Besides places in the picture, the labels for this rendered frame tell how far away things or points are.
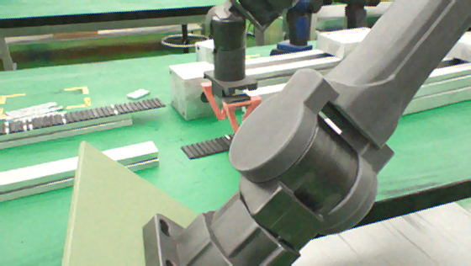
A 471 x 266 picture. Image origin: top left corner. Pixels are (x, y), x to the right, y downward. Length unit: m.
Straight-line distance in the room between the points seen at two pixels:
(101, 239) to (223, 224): 0.09
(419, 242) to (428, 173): 0.79
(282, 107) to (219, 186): 0.38
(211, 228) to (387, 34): 0.21
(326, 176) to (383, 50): 0.11
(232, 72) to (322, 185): 0.45
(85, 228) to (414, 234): 1.38
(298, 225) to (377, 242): 1.21
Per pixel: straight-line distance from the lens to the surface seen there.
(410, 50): 0.36
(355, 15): 1.39
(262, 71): 0.98
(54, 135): 0.92
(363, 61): 0.36
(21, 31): 2.33
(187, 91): 0.91
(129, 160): 0.75
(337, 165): 0.33
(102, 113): 0.92
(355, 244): 1.50
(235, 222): 0.33
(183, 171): 0.75
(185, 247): 0.34
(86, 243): 0.31
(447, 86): 1.09
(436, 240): 1.61
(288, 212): 0.32
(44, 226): 0.67
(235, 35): 0.73
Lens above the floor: 1.16
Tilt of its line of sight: 27 degrees down
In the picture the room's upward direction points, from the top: straight up
